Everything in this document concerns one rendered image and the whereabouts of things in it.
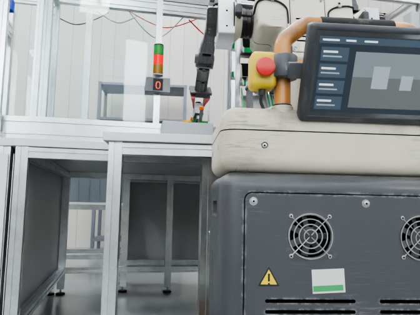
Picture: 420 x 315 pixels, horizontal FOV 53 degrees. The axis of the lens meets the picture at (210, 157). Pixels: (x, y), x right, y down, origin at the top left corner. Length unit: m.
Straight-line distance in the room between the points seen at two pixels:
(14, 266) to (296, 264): 1.20
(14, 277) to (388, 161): 1.37
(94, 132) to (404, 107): 1.26
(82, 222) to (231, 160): 5.43
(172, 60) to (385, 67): 5.62
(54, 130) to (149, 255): 1.89
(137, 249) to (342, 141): 2.78
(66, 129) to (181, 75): 4.58
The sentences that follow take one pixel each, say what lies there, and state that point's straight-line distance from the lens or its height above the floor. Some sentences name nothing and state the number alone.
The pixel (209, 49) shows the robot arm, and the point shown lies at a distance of 1.89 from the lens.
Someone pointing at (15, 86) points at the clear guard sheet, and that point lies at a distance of 3.14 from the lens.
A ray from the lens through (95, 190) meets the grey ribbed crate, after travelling 3.80.
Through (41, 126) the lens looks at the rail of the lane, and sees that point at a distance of 1.82.
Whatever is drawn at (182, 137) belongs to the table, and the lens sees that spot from 1.43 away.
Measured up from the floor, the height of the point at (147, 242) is 0.31.
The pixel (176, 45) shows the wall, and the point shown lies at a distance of 6.43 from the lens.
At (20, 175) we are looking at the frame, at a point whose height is 0.72.
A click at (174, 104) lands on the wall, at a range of 6.17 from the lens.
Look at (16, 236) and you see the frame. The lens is 1.75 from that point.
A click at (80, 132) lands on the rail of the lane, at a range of 1.80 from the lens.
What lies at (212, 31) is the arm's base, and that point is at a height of 1.15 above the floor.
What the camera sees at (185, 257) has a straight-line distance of 3.51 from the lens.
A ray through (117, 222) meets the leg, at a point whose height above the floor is 0.56.
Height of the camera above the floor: 0.63
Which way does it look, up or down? 6 degrees up
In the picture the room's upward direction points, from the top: 1 degrees clockwise
